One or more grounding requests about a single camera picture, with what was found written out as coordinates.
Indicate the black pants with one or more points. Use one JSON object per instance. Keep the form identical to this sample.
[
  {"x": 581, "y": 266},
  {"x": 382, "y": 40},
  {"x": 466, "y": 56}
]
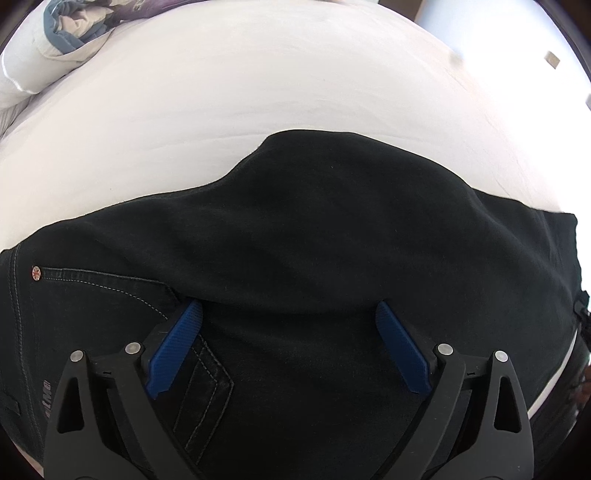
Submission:
[{"x": 295, "y": 258}]

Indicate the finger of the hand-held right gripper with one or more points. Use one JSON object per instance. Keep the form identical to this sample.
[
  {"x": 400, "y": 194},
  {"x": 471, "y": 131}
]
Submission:
[{"x": 582, "y": 307}]

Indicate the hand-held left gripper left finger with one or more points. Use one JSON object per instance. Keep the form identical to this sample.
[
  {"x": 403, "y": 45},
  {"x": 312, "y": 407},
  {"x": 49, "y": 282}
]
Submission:
[{"x": 174, "y": 342}]

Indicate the white bed sheet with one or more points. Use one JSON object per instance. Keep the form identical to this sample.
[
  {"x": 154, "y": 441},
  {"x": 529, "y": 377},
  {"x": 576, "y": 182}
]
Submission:
[{"x": 240, "y": 115}]

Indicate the white and blue duvet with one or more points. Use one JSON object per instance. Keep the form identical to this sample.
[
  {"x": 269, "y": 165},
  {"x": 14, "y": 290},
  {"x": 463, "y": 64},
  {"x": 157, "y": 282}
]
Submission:
[{"x": 51, "y": 50}]

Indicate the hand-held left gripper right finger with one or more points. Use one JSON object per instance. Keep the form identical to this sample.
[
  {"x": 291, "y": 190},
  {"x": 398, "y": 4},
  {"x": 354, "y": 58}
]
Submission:
[{"x": 400, "y": 344}]

